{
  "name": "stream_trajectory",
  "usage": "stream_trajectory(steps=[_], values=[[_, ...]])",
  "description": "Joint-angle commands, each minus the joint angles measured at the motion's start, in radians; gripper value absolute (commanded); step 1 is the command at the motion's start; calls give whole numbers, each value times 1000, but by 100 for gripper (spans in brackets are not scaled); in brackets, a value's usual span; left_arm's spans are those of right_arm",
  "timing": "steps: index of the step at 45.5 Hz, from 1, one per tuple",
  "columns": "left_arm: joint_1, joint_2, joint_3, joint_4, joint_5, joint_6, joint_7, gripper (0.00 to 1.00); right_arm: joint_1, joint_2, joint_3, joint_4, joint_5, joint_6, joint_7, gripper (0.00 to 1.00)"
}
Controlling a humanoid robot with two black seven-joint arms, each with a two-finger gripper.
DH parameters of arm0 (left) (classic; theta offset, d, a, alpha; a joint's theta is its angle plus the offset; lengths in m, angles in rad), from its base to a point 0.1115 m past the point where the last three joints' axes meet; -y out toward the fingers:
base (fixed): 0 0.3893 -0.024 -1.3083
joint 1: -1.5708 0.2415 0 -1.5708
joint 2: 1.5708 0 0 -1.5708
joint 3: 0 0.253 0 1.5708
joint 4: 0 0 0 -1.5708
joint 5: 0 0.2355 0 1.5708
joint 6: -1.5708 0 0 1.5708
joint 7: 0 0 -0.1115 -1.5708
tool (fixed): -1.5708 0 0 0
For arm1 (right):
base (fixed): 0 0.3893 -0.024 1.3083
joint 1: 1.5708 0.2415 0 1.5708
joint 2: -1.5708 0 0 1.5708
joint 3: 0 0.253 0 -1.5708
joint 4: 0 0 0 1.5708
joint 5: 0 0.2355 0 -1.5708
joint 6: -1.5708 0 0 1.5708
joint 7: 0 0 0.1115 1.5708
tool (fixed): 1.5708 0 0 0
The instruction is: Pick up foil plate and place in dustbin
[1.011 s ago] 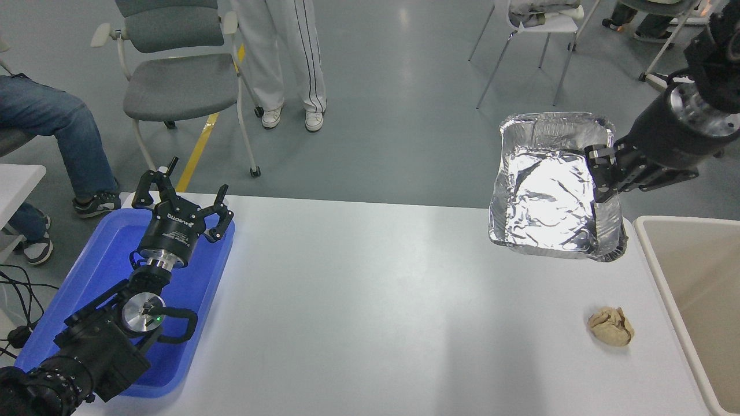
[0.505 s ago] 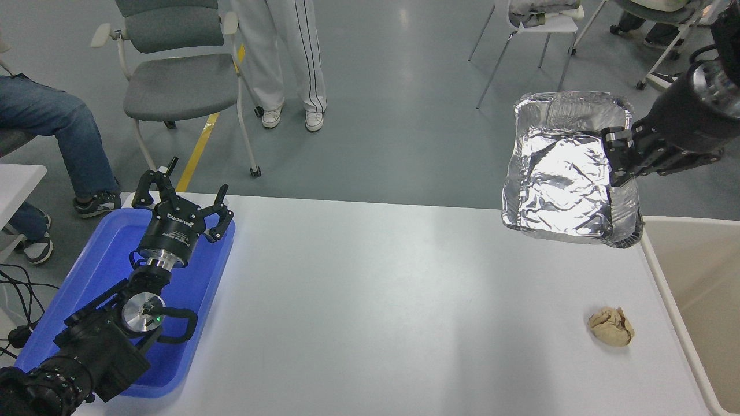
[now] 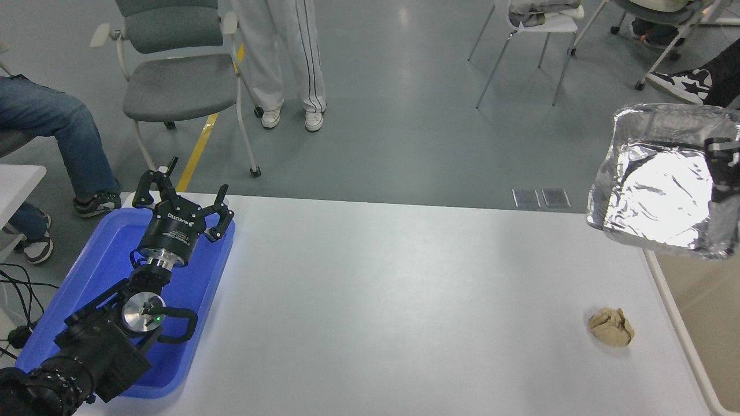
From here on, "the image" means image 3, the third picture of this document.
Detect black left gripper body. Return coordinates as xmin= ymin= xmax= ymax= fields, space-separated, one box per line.
xmin=137 ymin=195 xmax=207 ymax=265

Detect foil tray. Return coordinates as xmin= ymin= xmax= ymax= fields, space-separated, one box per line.
xmin=586 ymin=103 xmax=740 ymax=261

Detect blue plastic tray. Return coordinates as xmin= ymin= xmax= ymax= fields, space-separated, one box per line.
xmin=14 ymin=208 xmax=236 ymax=399

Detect grey office chair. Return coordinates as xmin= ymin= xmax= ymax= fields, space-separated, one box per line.
xmin=91 ymin=0 xmax=262 ymax=178

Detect person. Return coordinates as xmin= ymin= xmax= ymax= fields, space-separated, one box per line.
xmin=629 ymin=0 xmax=703 ymax=48
xmin=0 ymin=72 xmax=122 ymax=266
xmin=645 ymin=46 xmax=740 ymax=109
xmin=230 ymin=0 xmax=328 ymax=132

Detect white-framed rolling chair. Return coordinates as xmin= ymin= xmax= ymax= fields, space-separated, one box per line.
xmin=569 ymin=0 xmax=726 ymax=91

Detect small white table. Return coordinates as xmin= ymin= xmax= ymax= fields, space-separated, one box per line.
xmin=0 ymin=164 xmax=47 ymax=263

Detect large pale bin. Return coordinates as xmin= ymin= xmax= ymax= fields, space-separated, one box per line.
xmin=643 ymin=248 xmax=740 ymax=416

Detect crumpled tan paper ball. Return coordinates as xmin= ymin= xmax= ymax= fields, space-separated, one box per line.
xmin=588 ymin=306 xmax=635 ymax=347

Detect white metal-legged chair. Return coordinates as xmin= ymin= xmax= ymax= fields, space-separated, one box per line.
xmin=468 ymin=0 xmax=584 ymax=109

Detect black cables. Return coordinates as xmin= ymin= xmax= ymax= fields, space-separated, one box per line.
xmin=0 ymin=265 xmax=58 ymax=359

